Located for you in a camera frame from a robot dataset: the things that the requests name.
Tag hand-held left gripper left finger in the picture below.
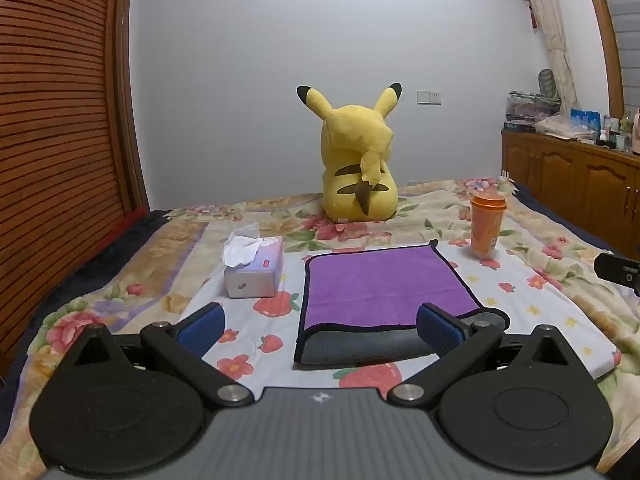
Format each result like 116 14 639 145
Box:
56 302 254 407

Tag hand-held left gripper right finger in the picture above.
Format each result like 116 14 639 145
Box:
389 302 572 407

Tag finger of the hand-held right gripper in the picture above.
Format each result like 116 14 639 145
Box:
593 253 640 297

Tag purple towel with grey underside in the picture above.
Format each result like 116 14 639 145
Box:
292 240 511 369

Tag floral bedsheet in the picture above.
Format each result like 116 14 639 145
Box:
0 177 640 480

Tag white tissue box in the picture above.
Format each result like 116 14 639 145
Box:
222 227 285 300

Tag wooden sideboard cabinet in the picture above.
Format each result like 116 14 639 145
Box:
501 128 640 262

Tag orange plastic tumbler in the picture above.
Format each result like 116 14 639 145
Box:
469 191 507 261

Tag beige folded cloth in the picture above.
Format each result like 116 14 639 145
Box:
532 113 597 142

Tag blue plastic packet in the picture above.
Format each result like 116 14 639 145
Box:
570 108 601 134

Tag stack of packed bedding bags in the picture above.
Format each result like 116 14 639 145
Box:
503 90 562 134

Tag yellow plush toy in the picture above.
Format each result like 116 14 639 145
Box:
296 82 404 222

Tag green hand fan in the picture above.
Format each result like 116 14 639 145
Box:
537 68 559 99

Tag beige patterned curtain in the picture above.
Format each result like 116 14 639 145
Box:
514 0 579 112

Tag wooden louvered wardrobe door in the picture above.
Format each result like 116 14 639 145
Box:
0 0 151 377

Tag grey window blinds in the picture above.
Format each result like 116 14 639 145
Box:
597 0 640 117

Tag wooden window frame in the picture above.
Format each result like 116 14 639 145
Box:
579 0 627 122

